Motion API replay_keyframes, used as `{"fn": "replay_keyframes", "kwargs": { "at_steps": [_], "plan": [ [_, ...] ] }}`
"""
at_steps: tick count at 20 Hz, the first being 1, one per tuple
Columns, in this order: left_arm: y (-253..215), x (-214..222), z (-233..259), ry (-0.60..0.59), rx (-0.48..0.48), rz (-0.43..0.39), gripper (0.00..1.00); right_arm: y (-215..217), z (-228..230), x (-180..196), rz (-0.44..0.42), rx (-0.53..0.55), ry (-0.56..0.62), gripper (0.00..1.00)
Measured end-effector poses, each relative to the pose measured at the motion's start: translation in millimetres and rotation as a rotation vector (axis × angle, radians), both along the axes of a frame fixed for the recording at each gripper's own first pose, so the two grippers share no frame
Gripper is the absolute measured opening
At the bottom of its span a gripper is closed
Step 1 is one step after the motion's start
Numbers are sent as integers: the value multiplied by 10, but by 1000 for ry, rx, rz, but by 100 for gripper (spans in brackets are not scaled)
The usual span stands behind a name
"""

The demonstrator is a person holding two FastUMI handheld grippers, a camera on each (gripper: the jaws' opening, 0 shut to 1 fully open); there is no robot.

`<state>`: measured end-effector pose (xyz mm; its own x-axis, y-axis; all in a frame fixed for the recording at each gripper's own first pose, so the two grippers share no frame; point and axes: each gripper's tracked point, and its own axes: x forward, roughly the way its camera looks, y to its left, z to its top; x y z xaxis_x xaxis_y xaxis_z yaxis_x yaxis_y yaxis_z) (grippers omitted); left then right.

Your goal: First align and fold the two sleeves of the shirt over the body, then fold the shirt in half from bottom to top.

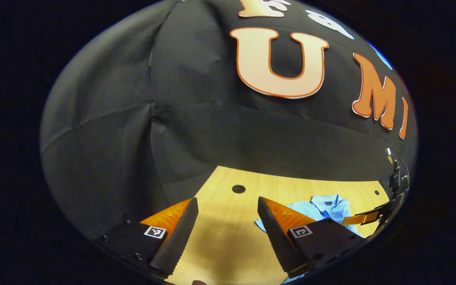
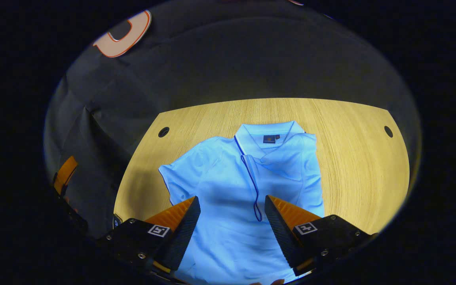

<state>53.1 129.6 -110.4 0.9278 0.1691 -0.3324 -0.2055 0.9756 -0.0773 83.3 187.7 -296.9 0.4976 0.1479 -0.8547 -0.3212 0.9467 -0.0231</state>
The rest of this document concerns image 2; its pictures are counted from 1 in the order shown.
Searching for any black backdrop cloth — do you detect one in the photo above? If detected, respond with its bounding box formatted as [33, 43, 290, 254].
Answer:
[44, 0, 422, 238]

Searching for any light blue T-shirt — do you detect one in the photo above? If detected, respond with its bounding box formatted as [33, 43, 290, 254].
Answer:
[158, 120, 326, 285]

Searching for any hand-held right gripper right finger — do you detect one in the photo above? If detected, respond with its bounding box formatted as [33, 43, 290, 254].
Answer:
[264, 194, 377, 277]

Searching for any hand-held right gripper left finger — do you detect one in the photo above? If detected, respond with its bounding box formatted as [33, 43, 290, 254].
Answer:
[95, 196, 201, 277]

